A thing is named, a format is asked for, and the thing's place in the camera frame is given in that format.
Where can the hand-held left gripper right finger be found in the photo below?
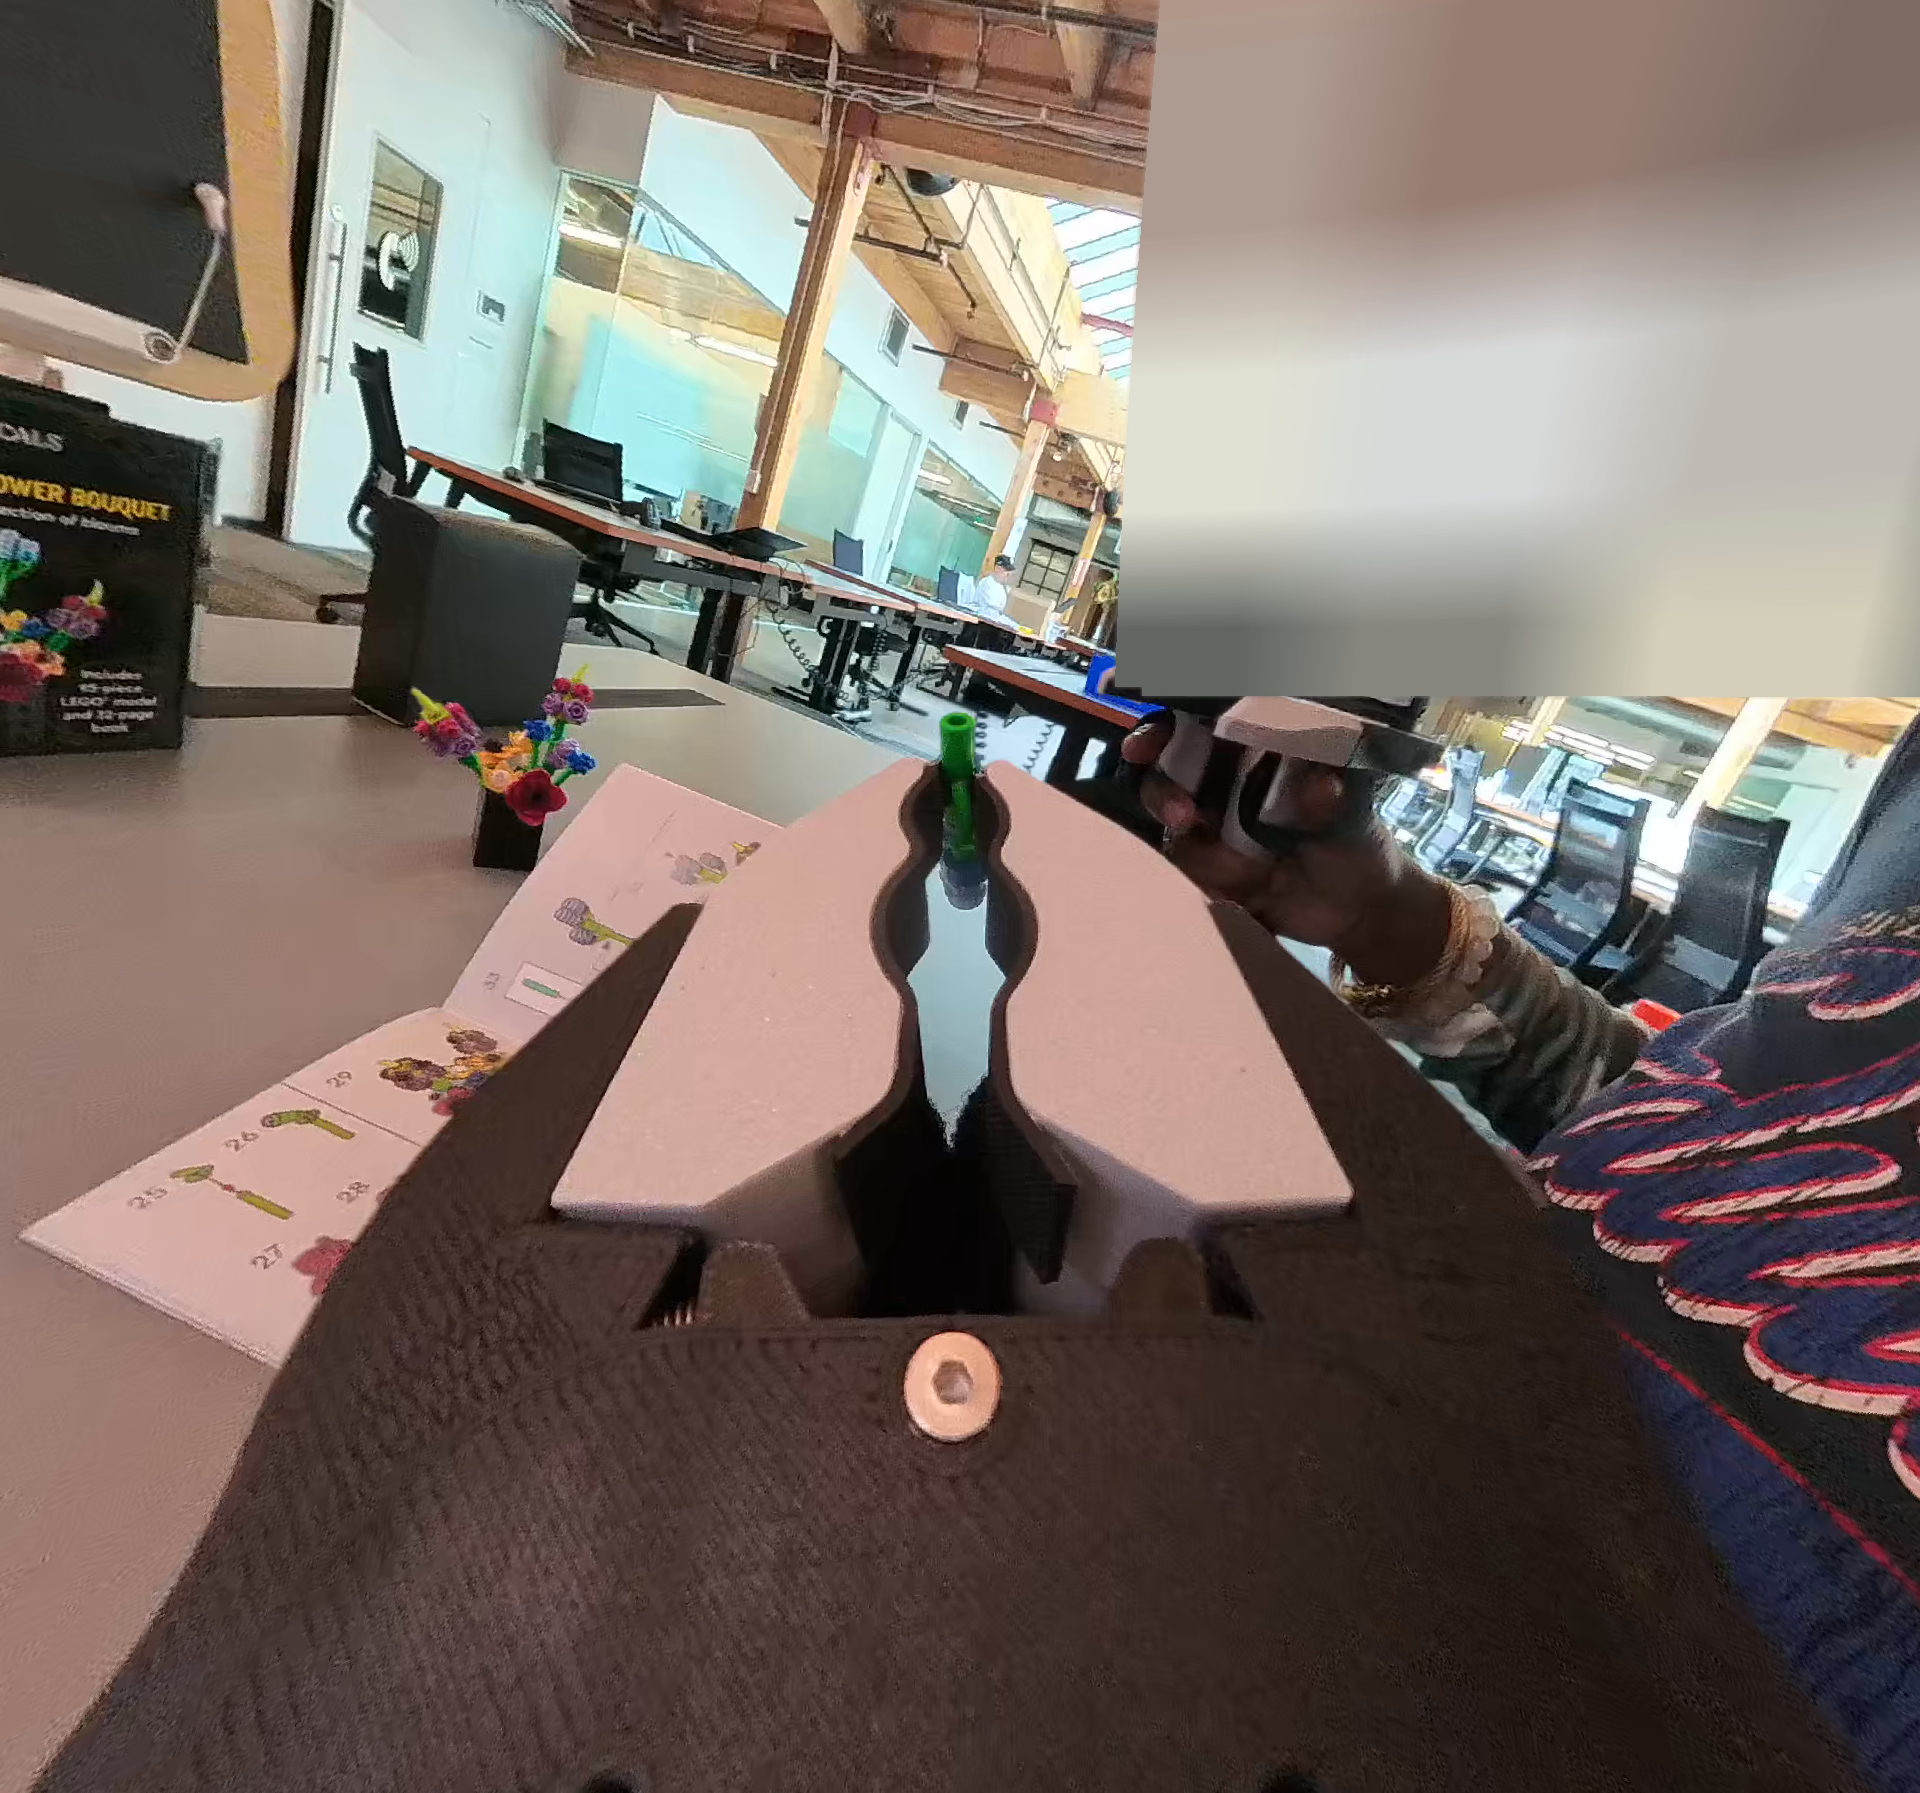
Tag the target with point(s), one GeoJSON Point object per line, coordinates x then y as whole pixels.
{"type": "Point", "coordinates": [1170, 1058]}

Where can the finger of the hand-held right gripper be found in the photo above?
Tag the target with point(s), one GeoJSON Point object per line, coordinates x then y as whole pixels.
{"type": "Point", "coordinates": [1291, 726]}

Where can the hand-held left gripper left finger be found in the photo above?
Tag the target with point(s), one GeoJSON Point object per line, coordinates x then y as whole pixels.
{"type": "Point", "coordinates": [750, 1058]}

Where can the green lego connector piece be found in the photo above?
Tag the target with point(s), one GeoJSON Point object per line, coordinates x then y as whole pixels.
{"type": "Point", "coordinates": [956, 774]}

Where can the green lego sprig blue buds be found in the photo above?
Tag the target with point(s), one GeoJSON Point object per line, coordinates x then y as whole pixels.
{"type": "Point", "coordinates": [963, 889]}

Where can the person's right forearm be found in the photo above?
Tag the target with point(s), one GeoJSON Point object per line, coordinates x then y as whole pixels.
{"type": "Point", "coordinates": [1545, 1044]}

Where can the lego flower bouquet model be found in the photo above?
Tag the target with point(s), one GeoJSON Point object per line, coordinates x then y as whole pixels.
{"type": "Point", "coordinates": [507, 834]}

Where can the lego instruction booklet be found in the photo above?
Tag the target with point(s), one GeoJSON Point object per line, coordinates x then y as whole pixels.
{"type": "Point", "coordinates": [301, 1164]}

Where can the black lego set box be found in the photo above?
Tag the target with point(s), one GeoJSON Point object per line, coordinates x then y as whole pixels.
{"type": "Point", "coordinates": [91, 593]}

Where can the person's right hand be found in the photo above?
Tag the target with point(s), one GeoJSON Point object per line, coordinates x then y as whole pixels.
{"type": "Point", "coordinates": [1351, 862]}

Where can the blue storage bin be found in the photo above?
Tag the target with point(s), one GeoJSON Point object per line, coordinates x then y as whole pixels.
{"type": "Point", "coordinates": [1118, 677]}

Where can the black office chair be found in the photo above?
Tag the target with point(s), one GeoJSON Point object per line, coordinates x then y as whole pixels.
{"type": "Point", "coordinates": [388, 429]}
{"type": "Point", "coordinates": [1711, 894]}

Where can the black rectangular block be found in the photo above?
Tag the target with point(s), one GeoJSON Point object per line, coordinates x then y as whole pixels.
{"type": "Point", "coordinates": [466, 606]}

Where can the wooden office desk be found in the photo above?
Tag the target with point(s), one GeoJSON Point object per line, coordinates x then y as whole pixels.
{"type": "Point", "coordinates": [601, 511]}

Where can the person's black lettered jersey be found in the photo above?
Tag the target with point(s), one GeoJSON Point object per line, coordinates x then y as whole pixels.
{"type": "Point", "coordinates": [1772, 1222]}

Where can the wooden support post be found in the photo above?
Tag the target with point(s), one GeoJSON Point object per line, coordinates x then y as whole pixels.
{"type": "Point", "coordinates": [803, 322]}

